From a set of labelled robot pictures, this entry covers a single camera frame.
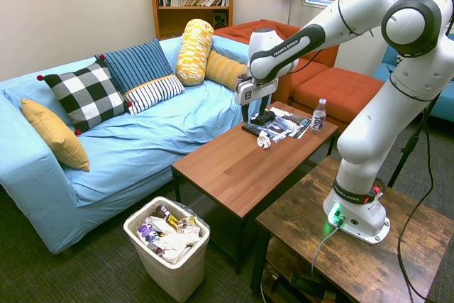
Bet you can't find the glossy magazine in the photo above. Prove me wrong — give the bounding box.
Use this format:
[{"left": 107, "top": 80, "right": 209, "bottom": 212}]
[{"left": 261, "top": 106, "right": 302, "bottom": 143}]

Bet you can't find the white crumpled plastic bag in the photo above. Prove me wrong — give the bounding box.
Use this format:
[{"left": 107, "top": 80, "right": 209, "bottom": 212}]
[{"left": 151, "top": 216, "right": 201, "bottom": 265}]

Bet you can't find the black game controller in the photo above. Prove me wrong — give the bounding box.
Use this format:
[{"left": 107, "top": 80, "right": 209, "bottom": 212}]
[{"left": 250, "top": 111, "right": 276, "bottom": 126}]

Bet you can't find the white navy striped pillow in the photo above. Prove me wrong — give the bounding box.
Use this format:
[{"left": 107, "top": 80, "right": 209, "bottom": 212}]
[{"left": 123, "top": 74, "right": 186, "bottom": 116}]

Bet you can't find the teal sofa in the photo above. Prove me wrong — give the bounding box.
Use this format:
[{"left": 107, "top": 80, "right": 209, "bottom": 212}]
[{"left": 372, "top": 33, "right": 454, "bottom": 123}]

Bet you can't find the white tissue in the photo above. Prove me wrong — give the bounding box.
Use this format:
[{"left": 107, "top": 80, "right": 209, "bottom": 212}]
[{"left": 256, "top": 131, "right": 272, "bottom": 149}]

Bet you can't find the rustic wooden robot table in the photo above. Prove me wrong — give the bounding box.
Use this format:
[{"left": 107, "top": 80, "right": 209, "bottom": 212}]
[{"left": 254, "top": 155, "right": 454, "bottom": 303}]

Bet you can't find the blue striped pillow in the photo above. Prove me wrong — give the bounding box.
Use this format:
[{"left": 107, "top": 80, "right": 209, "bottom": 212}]
[{"left": 94, "top": 38, "right": 175, "bottom": 95}]

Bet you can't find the black tripod stand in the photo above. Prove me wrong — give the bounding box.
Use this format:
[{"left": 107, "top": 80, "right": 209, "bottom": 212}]
[{"left": 387, "top": 93, "right": 444, "bottom": 189}]

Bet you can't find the purple snack wrapper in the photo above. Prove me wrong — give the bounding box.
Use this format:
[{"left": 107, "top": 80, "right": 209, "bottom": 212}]
[{"left": 137, "top": 224, "right": 159, "bottom": 244}]

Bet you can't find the small booklet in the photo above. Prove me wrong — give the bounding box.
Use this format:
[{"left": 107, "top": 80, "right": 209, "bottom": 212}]
[{"left": 289, "top": 116, "right": 311, "bottom": 140}]

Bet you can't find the grey cable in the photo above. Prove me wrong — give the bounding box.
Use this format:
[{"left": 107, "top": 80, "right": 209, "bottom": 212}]
[{"left": 311, "top": 223, "right": 342, "bottom": 277}]

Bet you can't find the plain mustard pillow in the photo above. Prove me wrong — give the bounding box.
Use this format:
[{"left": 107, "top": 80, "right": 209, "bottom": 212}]
[{"left": 20, "top": 98, "right": 91, "bottom": 172}]

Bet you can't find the clear purple label bottle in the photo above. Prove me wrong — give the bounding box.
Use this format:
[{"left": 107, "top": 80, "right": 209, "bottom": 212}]
[{"left": 311, "top": 98, "right": 328, "bottom": 135}]

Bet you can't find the beige plastic trash bin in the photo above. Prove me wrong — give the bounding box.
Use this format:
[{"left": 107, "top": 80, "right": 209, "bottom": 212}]
[{"left": 123, "top": 196, "right": 211, "bottom": 303}]

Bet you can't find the black TV remote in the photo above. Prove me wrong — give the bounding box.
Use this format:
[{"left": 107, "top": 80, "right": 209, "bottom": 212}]
[{"left": 241, "top": 122, "right": 265, "bottom": 137}]

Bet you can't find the black white checkered pillow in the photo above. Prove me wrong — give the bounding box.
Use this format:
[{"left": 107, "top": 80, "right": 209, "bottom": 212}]
[{"left": 36, "top": 54, "right": 133, "bottom": 137}]

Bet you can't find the light blue sofa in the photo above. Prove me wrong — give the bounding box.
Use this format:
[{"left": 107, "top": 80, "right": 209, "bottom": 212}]
[{"left": 0, "top": 35, "right": 274, "bottom": 255}]

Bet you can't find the black device under table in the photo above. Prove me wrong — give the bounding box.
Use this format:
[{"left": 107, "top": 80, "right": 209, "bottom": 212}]
[{"left": 289, "top": 270, "right": 326, "bottom": 295}]

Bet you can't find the mustard striped pillow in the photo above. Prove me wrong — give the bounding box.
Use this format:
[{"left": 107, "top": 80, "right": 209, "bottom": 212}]
[{"left": 204, "top": 50, "right": 248, "bottom": 92}]

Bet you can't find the black speaker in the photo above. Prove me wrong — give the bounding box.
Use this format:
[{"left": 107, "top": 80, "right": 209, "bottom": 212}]
[{"left": 212, "top": 11, "right": 228, "bottom": 29}]

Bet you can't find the red-brown wooden coffee table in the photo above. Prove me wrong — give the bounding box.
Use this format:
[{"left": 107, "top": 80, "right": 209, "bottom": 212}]
[{"left": 171, "top": 100, "right": 341, "bottom": 275}]

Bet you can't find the black cable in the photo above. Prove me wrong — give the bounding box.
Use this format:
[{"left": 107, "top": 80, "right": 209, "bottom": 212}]
[{"left": 399, "top": 0, "right": 454, "bottom": 301}]

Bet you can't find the yellow patterned bolster pillow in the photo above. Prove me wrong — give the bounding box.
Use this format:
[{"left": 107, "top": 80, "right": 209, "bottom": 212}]
[{"left": 175, "top": 18, "right": 215, "bottom": 87}]

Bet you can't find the orange sofa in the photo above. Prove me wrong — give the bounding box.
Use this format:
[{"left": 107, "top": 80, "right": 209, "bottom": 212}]
[{"left": 214, "top": 18, "right": 341, "bottom": 105}]

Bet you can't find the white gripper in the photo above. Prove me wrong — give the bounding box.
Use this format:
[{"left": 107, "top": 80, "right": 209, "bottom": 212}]
[{"left": 235, "top": 77, "right": 279, "bottom": 126}]

